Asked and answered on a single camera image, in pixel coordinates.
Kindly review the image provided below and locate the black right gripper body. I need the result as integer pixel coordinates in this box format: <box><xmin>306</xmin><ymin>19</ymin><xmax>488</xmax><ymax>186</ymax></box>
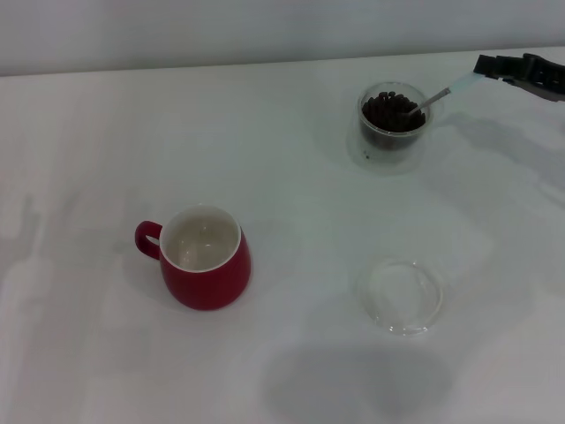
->
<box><xmin>524</xmin><ymin>59</ymin><xmax>565</xmax><ymax>103</ymax></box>

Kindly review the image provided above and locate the blue-handled metal spoon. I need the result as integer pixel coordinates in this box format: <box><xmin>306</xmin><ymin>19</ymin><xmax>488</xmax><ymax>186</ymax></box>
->
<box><xmin>408</xmin><ymin>72</ymin><xmax>485</xmax><ymax>117</ymax></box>

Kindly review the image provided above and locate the red ceramic mug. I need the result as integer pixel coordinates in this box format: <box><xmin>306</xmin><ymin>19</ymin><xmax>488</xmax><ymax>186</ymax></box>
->
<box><xmin>134</xmin><ymin>203</ymin><xmax>252</xmax><ymax>312</ymax></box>

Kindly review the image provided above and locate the pile of coffee beans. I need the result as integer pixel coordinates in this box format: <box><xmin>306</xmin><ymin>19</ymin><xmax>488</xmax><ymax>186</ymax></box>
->
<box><xmin>361</xmin><ymin>90</ymin><xmax>427</xmax><ymax>149</ymax></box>

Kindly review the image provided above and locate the clear glass saucer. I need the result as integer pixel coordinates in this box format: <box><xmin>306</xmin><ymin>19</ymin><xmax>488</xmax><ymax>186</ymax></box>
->
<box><xmin>356</xmin><ymin>258</ymin><xmax>445</xmax><ymax>337</ymax></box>

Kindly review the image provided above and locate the double-wall glass cup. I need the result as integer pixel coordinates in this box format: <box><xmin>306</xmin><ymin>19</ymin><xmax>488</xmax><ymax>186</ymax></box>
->
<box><xmin>347</xmin><ymin>80</ymin><xmax>447</xmax><ymax>174</ymax></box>

